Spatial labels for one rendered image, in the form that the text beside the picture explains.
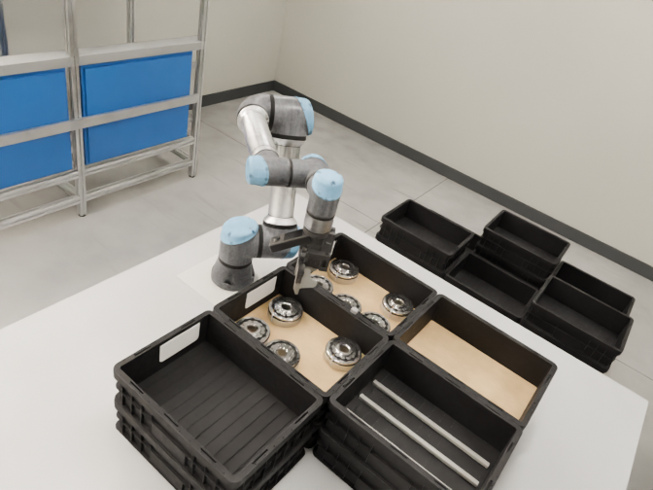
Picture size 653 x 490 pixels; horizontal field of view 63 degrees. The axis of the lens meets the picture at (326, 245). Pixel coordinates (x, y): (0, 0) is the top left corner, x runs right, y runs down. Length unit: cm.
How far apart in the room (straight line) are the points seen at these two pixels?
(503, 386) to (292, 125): 101
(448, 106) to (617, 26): 129
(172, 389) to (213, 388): 10
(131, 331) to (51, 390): 28
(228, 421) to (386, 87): 385
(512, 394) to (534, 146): 296
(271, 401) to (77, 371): 55
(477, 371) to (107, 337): 109
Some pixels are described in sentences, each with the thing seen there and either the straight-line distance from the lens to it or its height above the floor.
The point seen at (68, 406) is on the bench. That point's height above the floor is 70.
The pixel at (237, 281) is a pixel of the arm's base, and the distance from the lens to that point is 183.
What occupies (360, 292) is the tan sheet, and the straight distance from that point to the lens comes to 177.
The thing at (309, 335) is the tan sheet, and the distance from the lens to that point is 157.
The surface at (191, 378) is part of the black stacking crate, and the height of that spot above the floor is 83.
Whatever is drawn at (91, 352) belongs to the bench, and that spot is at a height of 70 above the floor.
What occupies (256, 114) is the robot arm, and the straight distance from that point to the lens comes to 161.
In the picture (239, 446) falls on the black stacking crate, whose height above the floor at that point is 83.
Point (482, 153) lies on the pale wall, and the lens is 454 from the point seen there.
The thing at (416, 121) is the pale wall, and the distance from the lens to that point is 473.
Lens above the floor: 193
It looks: 35 degrees down
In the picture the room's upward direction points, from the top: 15 degrees clockwise
